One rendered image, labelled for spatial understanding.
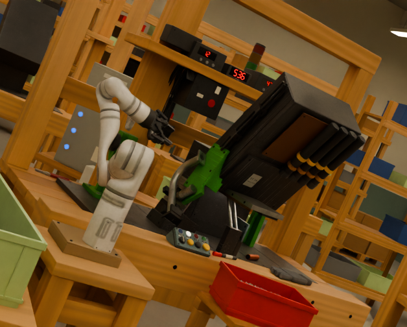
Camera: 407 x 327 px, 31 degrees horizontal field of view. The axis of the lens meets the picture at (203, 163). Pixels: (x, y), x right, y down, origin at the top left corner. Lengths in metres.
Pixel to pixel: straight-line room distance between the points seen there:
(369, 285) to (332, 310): 5.33
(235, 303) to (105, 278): 0.53
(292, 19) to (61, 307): 1.77
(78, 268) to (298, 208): 1.73
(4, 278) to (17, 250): 0.07
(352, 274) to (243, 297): 5.87
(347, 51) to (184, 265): 1.41
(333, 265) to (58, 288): 6.21
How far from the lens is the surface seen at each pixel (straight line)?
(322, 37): 3.44
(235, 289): 2.45
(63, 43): 2.90
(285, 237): 3.61
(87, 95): 3.06
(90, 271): 2.09
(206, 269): 2.69
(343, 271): 8.22
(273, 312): 2.52
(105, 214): 2.18
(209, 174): 2.84
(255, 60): 3.28
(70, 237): 2.20
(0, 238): 1.72
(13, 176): 2.81
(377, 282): 8.47
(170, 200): 2.86
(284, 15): 3.31
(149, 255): 2.56
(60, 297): 2.11
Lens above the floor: 1.41
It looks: 5 degrees down
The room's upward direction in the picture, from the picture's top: 24 degrees clockwise
